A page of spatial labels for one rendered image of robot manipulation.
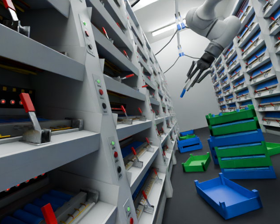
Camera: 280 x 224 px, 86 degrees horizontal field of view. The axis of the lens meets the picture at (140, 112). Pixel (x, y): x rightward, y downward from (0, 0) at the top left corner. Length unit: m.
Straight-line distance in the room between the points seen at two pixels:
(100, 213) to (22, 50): 0.37
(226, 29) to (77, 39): 0.76
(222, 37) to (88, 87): 0.77
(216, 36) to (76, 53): 0.75
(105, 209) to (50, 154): 0.21
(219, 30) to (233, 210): 0.90
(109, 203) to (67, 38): 0.46
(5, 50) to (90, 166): 0.31
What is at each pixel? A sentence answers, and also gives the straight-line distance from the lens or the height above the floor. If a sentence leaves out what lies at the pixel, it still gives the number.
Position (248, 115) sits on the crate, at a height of 0.42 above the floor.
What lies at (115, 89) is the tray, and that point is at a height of 0.70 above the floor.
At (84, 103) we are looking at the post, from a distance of 0.44.
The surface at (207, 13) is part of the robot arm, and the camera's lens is 0.98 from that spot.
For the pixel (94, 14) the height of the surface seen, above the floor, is 1.12.
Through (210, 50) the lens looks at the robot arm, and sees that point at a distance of 0.98.
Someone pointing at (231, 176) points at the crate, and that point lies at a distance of 1.33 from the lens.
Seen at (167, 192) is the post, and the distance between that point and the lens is 1.19.
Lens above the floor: 0.54
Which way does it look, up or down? 4 degrees up
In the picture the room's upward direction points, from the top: 14 degrees counter-clockwise
